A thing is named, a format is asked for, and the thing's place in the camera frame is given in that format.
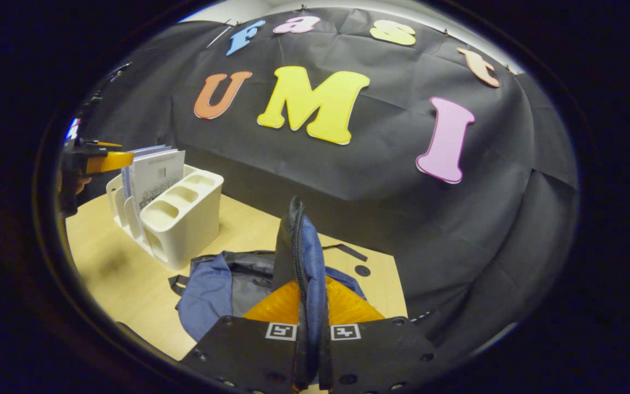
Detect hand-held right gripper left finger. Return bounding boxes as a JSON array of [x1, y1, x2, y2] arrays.
[[180, 280, 309, 394]]

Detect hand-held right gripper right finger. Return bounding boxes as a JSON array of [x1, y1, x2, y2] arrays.
[[318, 276, 437, 394]]

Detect white book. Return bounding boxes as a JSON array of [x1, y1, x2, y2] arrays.
[[129, 150, 186, 224]]

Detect blue schoolbag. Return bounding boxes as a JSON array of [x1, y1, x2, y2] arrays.
[[168, 196, 370, 390]]

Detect white plastic bookshelf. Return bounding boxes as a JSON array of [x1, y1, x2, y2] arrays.
[[106, 164, 225, 271]]

